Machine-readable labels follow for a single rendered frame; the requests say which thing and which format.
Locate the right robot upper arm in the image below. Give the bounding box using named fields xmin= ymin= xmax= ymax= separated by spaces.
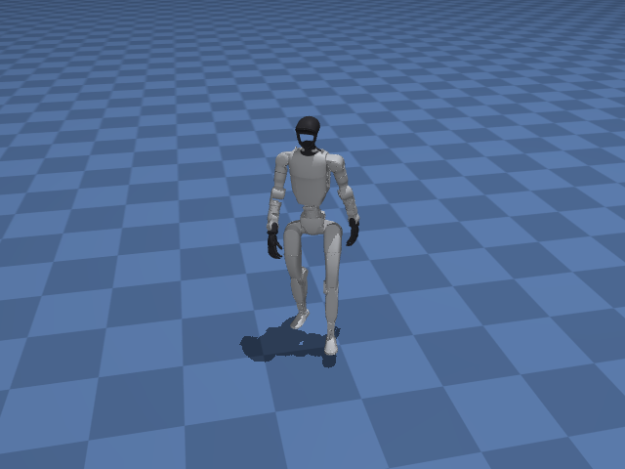
xmin=272 ymin=151 xmax=292 ymax=199

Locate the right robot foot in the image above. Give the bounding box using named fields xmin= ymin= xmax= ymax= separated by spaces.
xmin=290 ymin=309 xmax=310 ymax=329

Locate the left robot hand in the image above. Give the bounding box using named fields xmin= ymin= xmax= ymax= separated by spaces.
xmin=346 ymin=218 xmax=359 ymax=246

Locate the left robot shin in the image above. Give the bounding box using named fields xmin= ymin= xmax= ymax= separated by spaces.
xmin=325 ymin=282 xmax=339 ymax=339

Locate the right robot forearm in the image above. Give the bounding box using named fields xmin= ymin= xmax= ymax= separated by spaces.
xmin=267 ymin=187 xmax=281 ymax=231

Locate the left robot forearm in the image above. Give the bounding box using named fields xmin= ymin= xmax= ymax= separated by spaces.
xmin=343 ymin=186 xmax=359 ymax=223

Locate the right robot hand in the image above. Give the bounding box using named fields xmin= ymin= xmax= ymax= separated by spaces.
xmin=268 ymin=223 xmax=282 ymax=259

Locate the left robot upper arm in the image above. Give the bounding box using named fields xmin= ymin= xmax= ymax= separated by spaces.
xmin=326 ymin=153 xmax=353 ymax=200

